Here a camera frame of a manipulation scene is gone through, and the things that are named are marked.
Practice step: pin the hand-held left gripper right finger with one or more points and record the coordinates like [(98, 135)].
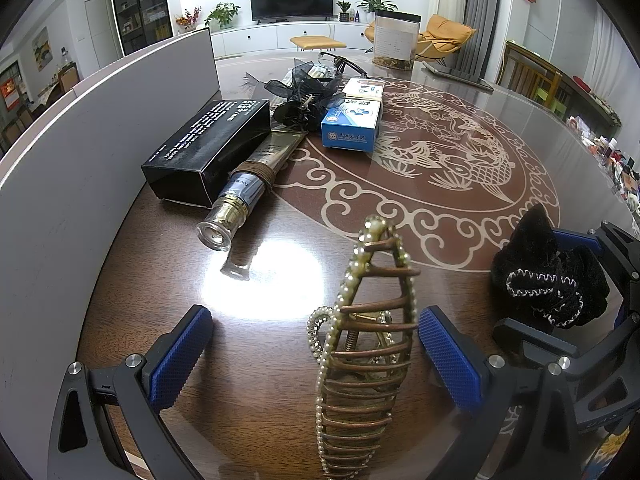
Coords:
[(447, 360)]

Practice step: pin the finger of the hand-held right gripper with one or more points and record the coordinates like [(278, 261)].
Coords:
[(540, 337), (620, 250)]

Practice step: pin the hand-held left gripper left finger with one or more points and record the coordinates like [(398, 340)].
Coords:
[(180, 355)]

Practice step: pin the black velvet scrunchie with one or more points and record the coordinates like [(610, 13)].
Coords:
[(540, 255)]

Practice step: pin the pearl gold hair claw clip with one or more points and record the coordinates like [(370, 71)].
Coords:
[(350, 380)]

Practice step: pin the black cardboard box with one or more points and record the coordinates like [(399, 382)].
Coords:
[(205, 150)]

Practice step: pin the black mesh bow hair clip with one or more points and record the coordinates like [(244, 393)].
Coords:
[(300, 100)]

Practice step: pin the brown wooden desktop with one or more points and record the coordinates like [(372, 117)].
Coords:
[(300, 220)]

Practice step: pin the cluttered side shelf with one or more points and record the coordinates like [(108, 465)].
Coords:
[(610, 150)]

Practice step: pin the grey desk partition panel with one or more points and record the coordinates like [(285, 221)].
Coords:
[(75, 210)]

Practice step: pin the gold cosmetic tube clear cap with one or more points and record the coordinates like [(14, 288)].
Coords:
[(245, 185)]

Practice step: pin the wooden chair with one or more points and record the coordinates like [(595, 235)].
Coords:
[(530, 75)]

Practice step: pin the grey tablet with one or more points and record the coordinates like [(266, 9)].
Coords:
[(457, 76)]

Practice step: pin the blue medicine box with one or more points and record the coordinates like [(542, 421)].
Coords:
[(350, 125)]

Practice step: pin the grey curtain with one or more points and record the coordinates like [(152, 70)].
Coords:
[(477, 15)]

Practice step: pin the yellow lounge chair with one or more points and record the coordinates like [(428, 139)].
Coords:
[(445, 32)]

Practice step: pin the clear container with black lid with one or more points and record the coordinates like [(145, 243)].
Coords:
[(397, 37)]

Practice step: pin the red poster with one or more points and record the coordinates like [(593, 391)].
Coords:
[(8, 94)]

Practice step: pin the white television cabinet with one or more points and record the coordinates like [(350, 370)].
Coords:
[(260, 37)]

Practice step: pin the white door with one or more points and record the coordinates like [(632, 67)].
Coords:
[(102, 30)]

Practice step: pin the flower bouquet in vase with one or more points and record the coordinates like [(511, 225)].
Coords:
[(188, 20)]

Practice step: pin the yellow ottoman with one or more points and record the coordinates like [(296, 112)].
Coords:
[(317, 42)]

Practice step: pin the green potted plant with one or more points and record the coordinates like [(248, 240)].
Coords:
[(222, 14)]

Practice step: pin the large leafy potted plant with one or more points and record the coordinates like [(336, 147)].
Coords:
[(375, 2)]

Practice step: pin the black glass display cabinet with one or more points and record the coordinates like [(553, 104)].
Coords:
[(142, 5)]

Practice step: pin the small potted plant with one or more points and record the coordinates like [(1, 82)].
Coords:
[(344, 10)]

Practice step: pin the black television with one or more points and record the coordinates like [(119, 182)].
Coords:
[(291, 0)]

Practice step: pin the framed wall painting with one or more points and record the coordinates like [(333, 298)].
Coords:
[(41, 49)]

